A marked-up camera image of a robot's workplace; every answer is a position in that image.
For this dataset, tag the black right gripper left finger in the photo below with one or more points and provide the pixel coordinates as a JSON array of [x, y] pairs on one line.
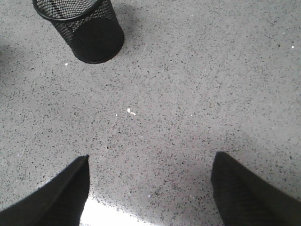
[[60, 202]]

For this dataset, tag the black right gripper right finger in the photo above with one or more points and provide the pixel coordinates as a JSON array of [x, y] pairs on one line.
[[244, 199]]

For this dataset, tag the black mesh pen bucket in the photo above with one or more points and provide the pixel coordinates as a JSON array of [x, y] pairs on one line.
[[89, 27]]

